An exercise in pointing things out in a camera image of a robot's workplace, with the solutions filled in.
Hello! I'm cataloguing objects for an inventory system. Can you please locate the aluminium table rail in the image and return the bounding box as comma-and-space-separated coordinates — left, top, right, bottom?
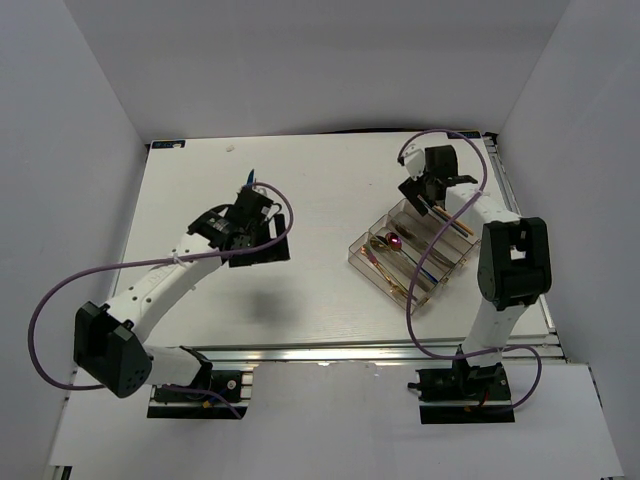
188, 335, 567, 371

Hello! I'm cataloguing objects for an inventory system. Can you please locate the blue corner sticker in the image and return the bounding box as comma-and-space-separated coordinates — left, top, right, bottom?
150, 139, 186, 149
446, 130, 482, 140

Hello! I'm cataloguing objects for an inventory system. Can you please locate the black knife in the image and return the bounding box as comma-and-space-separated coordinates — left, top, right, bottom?
392, 222, 464, 269

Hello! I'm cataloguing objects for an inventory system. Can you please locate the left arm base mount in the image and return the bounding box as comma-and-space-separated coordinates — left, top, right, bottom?
147, 365, 253, 421

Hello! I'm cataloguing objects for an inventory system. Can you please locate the black spoon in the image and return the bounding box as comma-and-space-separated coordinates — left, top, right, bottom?
368, 237, 436, 292

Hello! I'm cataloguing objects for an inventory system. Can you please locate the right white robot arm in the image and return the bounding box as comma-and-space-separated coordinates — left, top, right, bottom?
399, 145, 552, 399

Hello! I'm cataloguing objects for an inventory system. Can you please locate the left blue corner sticker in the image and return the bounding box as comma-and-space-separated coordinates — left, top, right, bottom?
150, 139, 186, 149

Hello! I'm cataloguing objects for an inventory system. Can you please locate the clear four-slot utensil organizer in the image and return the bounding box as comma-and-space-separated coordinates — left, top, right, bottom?
348, 199, 479, 311

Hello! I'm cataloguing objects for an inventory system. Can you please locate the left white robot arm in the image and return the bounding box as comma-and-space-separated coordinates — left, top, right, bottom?
73, 182, 293, 399

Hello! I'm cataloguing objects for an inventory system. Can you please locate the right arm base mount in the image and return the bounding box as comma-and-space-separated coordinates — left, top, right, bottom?
407, 360, 515, 425

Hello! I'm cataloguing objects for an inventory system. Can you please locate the blue chopstick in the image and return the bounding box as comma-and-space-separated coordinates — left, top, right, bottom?
418, 196, 468, 236

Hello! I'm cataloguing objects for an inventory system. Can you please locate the gold fork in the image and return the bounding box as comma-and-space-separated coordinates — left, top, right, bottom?
361, 247, 408, 298

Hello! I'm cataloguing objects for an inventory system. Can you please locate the orange chopstick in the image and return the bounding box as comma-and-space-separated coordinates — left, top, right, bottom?
440, 207, 475, 237

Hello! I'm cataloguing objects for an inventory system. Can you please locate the blue knife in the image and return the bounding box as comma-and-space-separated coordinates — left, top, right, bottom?
245, 169, 255, 188

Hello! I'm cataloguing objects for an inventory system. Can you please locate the right blue corner sticker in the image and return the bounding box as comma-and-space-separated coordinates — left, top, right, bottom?
446, 130, 482, 140

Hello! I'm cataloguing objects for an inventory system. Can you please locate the iridescent purple spoon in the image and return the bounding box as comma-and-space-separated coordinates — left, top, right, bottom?
384, 232, 439, 285

